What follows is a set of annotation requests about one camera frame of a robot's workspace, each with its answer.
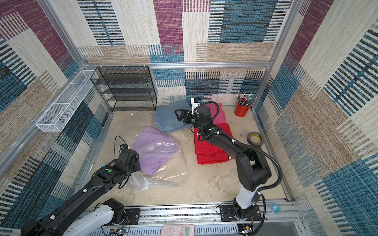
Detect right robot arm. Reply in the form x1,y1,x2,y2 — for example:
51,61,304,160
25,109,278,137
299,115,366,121
174,102,283,220

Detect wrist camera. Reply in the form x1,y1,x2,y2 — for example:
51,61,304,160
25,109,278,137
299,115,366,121
191,97,202,114
120,144,128,150

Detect pink calculator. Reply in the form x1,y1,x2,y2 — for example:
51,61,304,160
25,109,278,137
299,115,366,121
160,224,195,236

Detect black cable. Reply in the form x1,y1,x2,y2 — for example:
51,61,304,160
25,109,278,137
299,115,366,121
114,135,128,161

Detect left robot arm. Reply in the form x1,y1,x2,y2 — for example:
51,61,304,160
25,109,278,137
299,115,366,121
21,148,140,236

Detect blue denim jeans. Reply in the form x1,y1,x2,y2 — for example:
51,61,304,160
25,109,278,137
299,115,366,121
154,100,191,133

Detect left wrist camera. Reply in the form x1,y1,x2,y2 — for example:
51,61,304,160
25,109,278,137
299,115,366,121
120,144,128,150

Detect grey tape roll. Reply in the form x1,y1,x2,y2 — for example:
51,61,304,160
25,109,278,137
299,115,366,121
247,132,264,147

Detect red pen holder cup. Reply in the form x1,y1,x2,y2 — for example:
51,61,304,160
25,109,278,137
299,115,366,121
234,98,250,118

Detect clear plastic vacuum bag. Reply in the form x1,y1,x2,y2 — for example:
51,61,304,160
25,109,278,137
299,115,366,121
130,146,188,190

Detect pink trousers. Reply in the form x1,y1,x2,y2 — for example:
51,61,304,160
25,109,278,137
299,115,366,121
205,102,227,125

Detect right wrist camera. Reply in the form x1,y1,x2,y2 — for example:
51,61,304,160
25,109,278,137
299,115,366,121
191,97,202,114

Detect white wire mesh basket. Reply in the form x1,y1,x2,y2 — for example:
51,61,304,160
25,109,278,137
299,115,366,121
36,70,94,132

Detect lilac garment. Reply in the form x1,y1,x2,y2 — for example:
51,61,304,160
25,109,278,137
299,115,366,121
131,126,181,176

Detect black mesh shelf rack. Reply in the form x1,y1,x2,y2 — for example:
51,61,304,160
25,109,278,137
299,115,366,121
91,66,157,112

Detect red garment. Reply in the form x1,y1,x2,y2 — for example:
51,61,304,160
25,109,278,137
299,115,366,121
193,123,236,165

